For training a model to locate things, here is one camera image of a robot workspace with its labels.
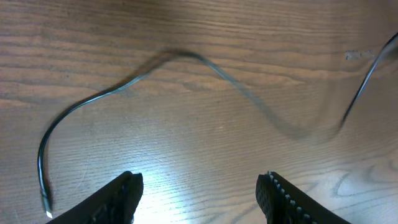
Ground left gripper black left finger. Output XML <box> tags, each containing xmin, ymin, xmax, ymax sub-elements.
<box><xmin>49</xmin><ymin>171</ymin><xmax>144</xmax><ymax>224</ymax></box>

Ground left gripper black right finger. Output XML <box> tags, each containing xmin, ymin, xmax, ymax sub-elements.
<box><xmin>256</xmin><ymin>171</ymin><xmax>349</xmax><ymax>224</ymax></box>

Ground black USB cable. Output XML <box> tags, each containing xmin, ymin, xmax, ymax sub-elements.
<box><xmin>37</xmin><ymin>30</ymin><xmax>398</xmax><ymax>219</ymax></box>

